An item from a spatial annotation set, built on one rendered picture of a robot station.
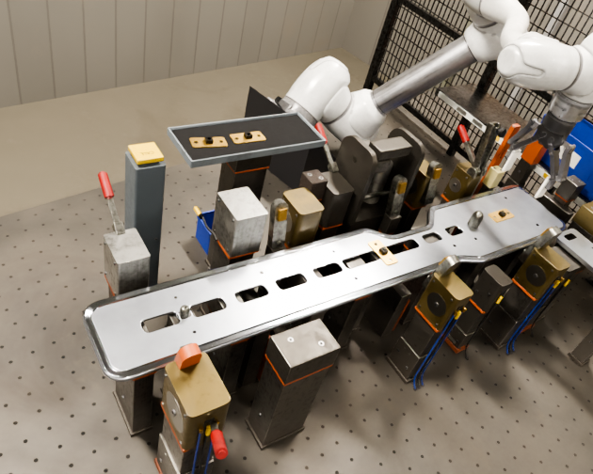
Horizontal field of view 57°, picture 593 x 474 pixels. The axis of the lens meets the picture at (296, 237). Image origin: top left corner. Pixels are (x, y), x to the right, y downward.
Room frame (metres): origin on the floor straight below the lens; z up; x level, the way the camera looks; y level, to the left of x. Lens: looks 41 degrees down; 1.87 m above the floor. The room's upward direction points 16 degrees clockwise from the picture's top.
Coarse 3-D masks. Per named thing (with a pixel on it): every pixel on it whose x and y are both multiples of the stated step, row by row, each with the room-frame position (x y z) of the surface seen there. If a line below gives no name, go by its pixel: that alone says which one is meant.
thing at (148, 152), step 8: (136, 144) 0.97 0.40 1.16; (144, 144) 0.98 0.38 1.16; (152, 144) 0.99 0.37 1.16; (136, 152) 0.94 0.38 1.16; (144, 152) 0.95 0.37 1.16; (152, 152) 0.96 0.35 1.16; (160, 152) 0.96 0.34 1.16; (136, 160) 0.92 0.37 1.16; (144, 160) 0.92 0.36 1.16; (152, 160) 0.94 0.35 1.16; (160, 160) 0.95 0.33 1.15
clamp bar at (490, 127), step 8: (488, 128) 1.47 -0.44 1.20; (496, 128) 1.46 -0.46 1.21; (504, 128) 1.45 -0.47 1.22; (488, 136) 1.46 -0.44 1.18; (496, 136) 1.48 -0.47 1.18; (480, 144) 1.47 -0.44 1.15; (488, 144) 1.46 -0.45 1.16; (480, 152) 1.46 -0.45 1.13; (488, 152) 1.47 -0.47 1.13; (480, 160) 1.45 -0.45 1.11; (480, 168) 1.47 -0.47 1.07; (480, 176) 1.46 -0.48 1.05
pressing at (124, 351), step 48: (336, 240) 1.04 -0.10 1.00; (384, 240) 1.09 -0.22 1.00; (480, 240) 1.21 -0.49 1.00; (528, 240) 1.28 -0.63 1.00; (144, 288) 0.72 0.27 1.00; (192, 288) 0.76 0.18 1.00; (240, 288) 0.79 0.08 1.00; (336, 288) 0.88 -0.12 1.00; (384, 288) 0.93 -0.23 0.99; (96, 336) 0.58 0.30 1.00; (144, 336) 0.61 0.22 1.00; (192, 336) 0.64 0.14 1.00; (240, 336) 0.67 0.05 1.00
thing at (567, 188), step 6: (570, 180) 1.54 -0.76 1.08; (576, 180) 1.55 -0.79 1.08; (564, 186) 1.54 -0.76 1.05; (570, 186) 1.53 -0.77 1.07; (576, 186) 1.52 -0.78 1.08; (582, 186) 1.53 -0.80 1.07; (558, 192) 1.54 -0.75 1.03; (564, 192) 1.53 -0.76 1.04; (570, 192) 1.52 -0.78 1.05; (576, 192) 1.53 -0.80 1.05; (558, 198) 1.54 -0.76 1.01; (564, 198) 1.52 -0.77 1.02; (570, 198) 1.52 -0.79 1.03; (564, 204) 1.52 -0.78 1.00
